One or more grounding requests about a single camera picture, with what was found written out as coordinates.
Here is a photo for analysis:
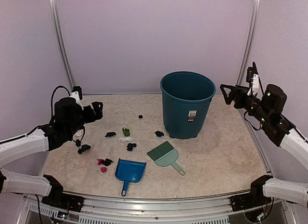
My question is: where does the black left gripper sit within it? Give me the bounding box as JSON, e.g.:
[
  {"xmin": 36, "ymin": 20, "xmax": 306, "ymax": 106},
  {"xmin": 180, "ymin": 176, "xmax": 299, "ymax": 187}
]
[{"xmin": 66, "ymin": 101, "xmax": 103, "ymax": 137}]

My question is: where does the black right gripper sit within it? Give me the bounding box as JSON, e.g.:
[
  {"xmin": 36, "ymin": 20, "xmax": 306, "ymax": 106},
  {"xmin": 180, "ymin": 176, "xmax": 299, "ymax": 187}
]
[{"xmin": 221, "ymin": 84, "xmax": 271, "ymax": 125}]

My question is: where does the blue plastic dustpan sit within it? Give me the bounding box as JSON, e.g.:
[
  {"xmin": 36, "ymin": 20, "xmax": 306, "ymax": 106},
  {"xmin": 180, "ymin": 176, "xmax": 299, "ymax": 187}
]
[{"xmin": 115, "ymin": 158, "xmax": 146, "ymax": 197}]

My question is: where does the light green hand brush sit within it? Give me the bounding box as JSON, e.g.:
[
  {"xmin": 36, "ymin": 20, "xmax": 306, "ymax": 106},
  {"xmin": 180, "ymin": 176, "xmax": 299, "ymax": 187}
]
[{"xmin": 147, "ymin": 141, "xmax": 186, "ymax": 176}]

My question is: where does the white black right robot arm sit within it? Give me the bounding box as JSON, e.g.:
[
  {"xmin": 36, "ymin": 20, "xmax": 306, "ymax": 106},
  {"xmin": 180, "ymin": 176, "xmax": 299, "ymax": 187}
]
[{"xmin": 220, "ymin": 84, "xmax": 308, "ymax": 210}]

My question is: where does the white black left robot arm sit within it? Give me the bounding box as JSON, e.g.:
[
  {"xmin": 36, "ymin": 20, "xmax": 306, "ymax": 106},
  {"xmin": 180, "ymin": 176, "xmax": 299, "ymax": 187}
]
[{"xmin": 0, "ymin": 97, "xmax": 103, "ymax": 208}]

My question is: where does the dark blue scrap left-centre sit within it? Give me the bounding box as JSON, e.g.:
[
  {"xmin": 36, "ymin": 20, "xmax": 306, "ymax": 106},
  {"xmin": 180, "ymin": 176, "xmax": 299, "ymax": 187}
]
[{"xmin": 105, "ymin": 132, "xmax": 116, "ymax": 137}]

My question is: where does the white scrap far left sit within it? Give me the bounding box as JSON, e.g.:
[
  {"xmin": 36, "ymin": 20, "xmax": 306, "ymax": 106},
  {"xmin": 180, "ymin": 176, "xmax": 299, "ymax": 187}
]
[{"xmin": 73, "ymin": 130, "xmax": 83, "ymax": 138}]

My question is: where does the green paper scrap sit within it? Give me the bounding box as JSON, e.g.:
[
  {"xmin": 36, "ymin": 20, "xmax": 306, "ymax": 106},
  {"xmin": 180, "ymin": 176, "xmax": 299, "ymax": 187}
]
[{"xmin": 122, "ymin": 127, "xmax": 130, "ymax": 137}]

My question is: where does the black scrap far left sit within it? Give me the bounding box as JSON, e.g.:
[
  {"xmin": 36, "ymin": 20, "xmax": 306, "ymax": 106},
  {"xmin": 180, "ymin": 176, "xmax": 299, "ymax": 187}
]
[{"xmin": 75, "ymin": 139, "xmax": 81, "ymax": 147}]

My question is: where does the white paper scrap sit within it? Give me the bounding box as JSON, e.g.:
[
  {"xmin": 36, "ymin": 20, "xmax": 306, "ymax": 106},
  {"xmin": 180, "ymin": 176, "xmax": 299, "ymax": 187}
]
[{"xmin": 118, "ymin": 137, "xmax": 135, "ymax": 142}]

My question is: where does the teal plastic trash bin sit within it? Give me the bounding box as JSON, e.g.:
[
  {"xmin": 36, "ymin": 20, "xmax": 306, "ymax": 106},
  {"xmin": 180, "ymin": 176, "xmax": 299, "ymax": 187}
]
[{"xmin": 160, "ymin": 71, "xmax": 216, "ymax": 139}]

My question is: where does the dark blue scrap far left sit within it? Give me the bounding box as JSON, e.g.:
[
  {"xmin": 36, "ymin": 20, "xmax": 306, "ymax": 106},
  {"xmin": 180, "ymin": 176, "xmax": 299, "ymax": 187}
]
[{"xmin": 77, "ymin": 145, "xmax": 91, "ymax": 154}]

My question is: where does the dark blue scrap centre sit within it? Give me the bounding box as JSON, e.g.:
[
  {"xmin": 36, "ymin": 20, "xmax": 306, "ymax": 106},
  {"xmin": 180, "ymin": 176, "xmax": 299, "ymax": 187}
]
[{"xmin": 127, "ymin": 143, "xmax": 137, "ymax": 151}]

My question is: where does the black scrap by pink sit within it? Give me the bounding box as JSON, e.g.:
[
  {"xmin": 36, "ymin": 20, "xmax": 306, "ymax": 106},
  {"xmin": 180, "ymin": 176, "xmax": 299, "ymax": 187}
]
[{"xmin": 102, "ymin": 158, "xmax": 113, "ymax": 166}]

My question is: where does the dark blue scrap near bin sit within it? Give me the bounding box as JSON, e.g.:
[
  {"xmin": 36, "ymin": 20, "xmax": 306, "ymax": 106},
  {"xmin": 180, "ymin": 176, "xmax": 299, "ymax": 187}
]
[{"xmin": 155, "ymin": 131, "xmax": 164, "ymax": 137}]

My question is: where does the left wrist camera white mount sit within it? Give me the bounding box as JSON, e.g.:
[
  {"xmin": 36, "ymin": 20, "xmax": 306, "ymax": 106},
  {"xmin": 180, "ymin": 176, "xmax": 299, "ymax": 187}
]
[{"xmin": 70, "ymin": 86, "xmax": 82, "ymax": 106}]

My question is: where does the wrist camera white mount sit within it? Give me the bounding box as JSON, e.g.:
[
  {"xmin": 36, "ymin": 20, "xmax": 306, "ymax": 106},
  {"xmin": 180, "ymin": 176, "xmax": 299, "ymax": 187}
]
[
  {"xmin": 70, "ymin": 86, "xmax": 82, "ymax": 106},
  {"xmin": 246, "ymin": 62, "xmax": 260, "ymax": 96}
]

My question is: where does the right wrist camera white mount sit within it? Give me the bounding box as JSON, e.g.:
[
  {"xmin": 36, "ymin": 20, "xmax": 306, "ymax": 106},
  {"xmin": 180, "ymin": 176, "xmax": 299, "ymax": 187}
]
[{"xmin": 246, "ymin": 62, "xmax": 260, "ymax": 96}]

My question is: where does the black camera cable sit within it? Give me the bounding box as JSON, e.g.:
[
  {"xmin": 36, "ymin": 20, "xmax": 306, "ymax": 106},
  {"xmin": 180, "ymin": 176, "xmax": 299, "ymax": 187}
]
[{"xmin": 50, "ymin": 86, "xmax": 72, "ymax": 118}]

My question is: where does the right aluminium frame post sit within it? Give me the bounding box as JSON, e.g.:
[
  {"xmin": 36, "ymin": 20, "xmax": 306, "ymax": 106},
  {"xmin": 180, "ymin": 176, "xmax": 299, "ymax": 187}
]
[{"xmin": 236, "ymin": 0, "xmax": 261, "ymax": 85}]

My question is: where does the aluminium frame post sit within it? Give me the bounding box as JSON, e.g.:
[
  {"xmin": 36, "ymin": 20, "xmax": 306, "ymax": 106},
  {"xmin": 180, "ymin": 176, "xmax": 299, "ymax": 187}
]
[
  {"xmin": 49, "ymin": 0, "xmax": 76, "ymax": 89},
  {"xmin": 236, "ymin": 0, "xmax": 261, "ymax": 85}
]

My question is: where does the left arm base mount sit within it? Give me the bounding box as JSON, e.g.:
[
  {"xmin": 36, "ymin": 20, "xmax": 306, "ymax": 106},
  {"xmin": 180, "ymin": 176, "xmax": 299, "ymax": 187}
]
[{"xmin": 41, "ymin": 193, "xmax": 84, "ymax": 212}]

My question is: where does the aluminium front rail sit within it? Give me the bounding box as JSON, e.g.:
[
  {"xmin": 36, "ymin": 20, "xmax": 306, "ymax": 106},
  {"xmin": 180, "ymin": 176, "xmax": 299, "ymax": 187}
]
[{"xmin": 16, "ymin": 190, "xmax": 295, "ymax": 224}]

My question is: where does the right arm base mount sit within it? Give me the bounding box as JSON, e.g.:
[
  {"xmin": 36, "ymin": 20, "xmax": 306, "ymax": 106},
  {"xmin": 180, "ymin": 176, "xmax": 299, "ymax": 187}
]
[{"xmin": 230, "ymin": 193, "xmax": 272, "ymax": 211}]

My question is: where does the left aluminium frame post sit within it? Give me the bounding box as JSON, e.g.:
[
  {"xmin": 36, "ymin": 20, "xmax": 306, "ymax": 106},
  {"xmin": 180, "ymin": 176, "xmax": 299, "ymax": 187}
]
[{"xmin": 49, "ymin": 0, "xmax": 76, "ymax": 89}]

